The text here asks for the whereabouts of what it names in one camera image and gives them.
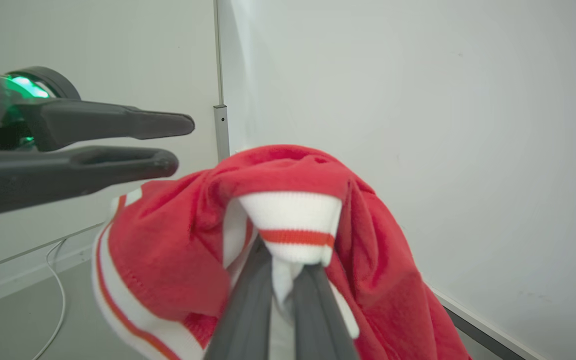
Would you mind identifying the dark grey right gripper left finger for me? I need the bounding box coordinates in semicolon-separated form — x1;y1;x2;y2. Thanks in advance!
203;236;274;360

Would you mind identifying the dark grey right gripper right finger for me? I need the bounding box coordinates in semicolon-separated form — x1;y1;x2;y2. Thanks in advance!
293;264;360;360

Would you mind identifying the red and white knit garment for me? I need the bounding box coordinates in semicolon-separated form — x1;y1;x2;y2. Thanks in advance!
91;144;473;360

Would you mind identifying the thin white cable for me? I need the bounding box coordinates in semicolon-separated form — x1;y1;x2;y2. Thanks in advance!
32;239;68;360

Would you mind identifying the grey metal wall joint strip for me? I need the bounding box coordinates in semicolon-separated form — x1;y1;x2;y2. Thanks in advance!
212;0;231;163

